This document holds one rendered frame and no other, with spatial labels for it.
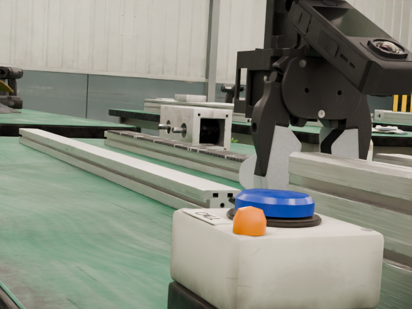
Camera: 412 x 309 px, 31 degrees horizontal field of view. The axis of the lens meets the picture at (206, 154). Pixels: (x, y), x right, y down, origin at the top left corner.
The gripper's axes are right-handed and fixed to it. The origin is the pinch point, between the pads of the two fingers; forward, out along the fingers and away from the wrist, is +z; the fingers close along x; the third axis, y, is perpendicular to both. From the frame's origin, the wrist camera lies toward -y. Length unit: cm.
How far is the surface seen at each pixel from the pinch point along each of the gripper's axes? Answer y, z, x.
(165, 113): 106, -6, -30
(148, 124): 394, 10, -132
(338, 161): -10.3, -6.3, 4.8
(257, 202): -17.8, -4.9, 14.6
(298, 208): -18.7, -4.7, 12.8
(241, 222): -20.1, -4.4, 16.6
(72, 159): 66, 1, 2
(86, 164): 57, 1, 2
